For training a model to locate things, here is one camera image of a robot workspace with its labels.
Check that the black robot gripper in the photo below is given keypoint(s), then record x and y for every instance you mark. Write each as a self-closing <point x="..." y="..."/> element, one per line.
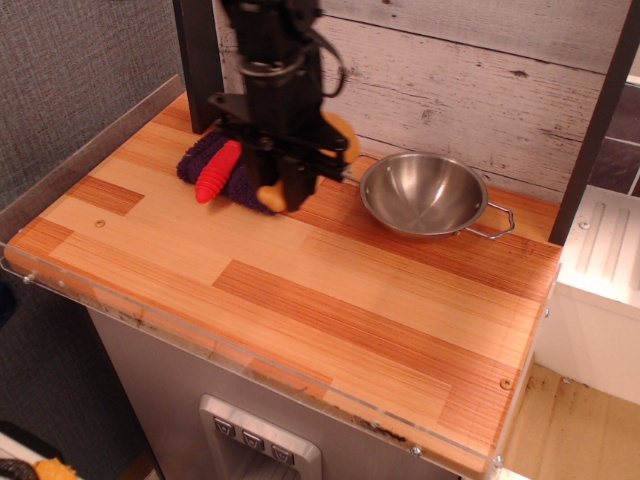
<point x="272" y="106"/>

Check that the yellow toy chicken drumstick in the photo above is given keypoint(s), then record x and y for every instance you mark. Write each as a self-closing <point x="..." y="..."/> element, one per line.
<point x="325" y="142"/>

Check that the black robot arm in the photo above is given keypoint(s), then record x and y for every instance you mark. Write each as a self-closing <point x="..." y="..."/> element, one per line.
<point x="277" y="39"/>

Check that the purple folded towel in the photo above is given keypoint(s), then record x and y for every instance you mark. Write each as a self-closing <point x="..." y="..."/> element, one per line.
<point x="237" y="188"/>

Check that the grey toy fridge cabinet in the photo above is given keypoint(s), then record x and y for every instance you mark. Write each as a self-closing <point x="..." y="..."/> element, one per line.
<point x="190" y="400"/>

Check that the silver dispenser button panel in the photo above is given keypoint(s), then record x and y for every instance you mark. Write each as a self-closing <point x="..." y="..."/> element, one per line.
<point x="245" y="446"/>

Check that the orange object bottom left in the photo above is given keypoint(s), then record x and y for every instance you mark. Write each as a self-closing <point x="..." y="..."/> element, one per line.
<point x="54" y="469"/>

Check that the spoon with red handle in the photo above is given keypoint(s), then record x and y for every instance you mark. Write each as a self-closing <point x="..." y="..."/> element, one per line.
<point x="217" y="172"/>

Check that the steel bowl with handles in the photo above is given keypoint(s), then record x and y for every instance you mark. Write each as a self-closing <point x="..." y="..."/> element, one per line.
<point x="423" y="196"/>

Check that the dark left shelf post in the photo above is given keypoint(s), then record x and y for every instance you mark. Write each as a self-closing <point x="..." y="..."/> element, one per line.
<point x="200" y="57"/>

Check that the dark shelf post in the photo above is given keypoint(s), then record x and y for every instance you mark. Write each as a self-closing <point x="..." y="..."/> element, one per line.
<point x="604" y="110"/>
<point x="200" y="57"/>

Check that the dark right shelf post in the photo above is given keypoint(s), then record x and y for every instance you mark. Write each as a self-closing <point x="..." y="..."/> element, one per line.
<point x="604" y="110"/>

